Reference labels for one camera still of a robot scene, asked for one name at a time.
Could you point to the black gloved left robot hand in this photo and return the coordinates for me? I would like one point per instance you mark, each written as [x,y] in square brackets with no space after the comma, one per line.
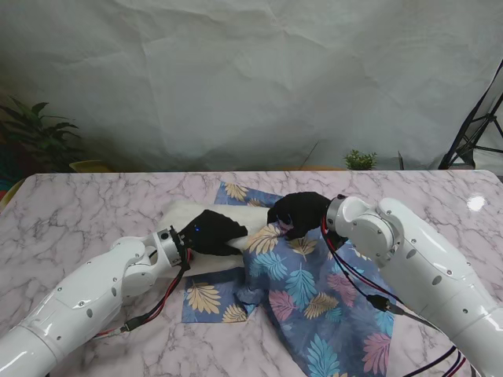
[214,233]

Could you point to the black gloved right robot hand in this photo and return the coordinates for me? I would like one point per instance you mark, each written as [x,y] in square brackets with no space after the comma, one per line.
[302,212]

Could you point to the white pillow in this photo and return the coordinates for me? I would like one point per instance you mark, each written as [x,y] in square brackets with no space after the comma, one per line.
[236,214]

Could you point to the blue leaf print pillowcase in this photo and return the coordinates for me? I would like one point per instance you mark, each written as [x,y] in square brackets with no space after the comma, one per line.
[306,282]

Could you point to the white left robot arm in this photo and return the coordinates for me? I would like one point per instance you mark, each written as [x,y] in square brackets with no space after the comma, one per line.
[86,298]

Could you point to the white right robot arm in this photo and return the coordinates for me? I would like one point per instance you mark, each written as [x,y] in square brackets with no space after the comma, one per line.
[424,259]

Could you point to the small green potted plant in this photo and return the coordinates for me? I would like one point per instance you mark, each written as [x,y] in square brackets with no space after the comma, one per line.
[359,160]

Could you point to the yellow chair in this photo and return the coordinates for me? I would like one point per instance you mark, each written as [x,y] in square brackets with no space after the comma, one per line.
[88,165]

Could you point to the wrinkled white backdrop sheet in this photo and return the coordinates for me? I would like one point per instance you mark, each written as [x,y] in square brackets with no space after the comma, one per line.
[236,78]

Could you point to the black tripod light stand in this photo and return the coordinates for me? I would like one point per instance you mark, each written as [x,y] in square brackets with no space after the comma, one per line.
[471,133]

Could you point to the large green leafy plant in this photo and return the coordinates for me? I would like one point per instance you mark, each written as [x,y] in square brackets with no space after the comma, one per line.
[35,133]

